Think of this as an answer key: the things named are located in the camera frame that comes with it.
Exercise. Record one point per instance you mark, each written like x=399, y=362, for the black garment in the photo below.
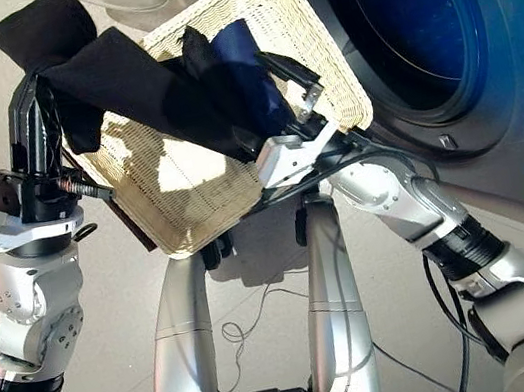
x=119, y=79

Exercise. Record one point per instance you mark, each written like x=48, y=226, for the pale woven basket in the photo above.
x=306, y=46

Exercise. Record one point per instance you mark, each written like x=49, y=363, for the grey washing machine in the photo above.
x=493, y=38

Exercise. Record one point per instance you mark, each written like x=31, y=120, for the navy blue garment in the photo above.
x=241, y=47

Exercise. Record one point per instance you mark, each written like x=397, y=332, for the silver robot leg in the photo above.
x=336, y=315
x=181, y=342

